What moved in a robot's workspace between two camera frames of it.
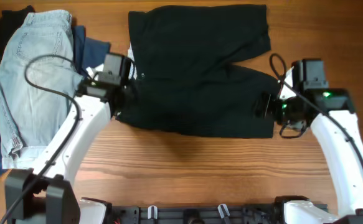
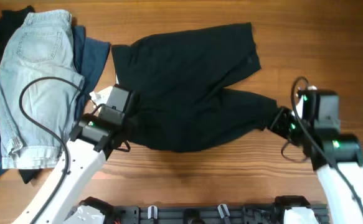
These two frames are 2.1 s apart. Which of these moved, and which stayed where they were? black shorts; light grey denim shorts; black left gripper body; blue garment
Moved: black left gripper body; black shorts
Stayed: blue garment; light grey denim shorts
